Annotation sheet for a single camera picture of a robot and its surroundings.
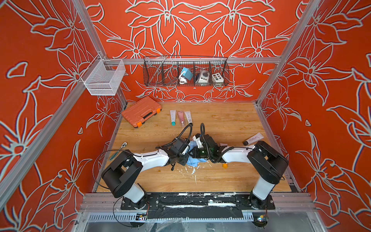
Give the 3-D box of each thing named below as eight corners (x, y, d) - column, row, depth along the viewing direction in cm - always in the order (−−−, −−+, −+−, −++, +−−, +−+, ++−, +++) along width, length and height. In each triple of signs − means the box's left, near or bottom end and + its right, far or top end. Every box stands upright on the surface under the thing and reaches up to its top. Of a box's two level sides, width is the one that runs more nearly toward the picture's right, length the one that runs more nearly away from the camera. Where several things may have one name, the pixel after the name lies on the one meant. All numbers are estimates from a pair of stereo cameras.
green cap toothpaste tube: (169, 125, 107) (169, 124, 105) (170, 111, 116) (170, 109, 114) (175, 125, 107) (175, 124, 105) (176, 111, 116) (176, 109, 114)
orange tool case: (123, 116, 113) (121, 111, 109) (149, 100, 125) (147, 95, 121) (136, 129, 105) (134, 125, 101) (163, 110, 117) (162, 105, 113)
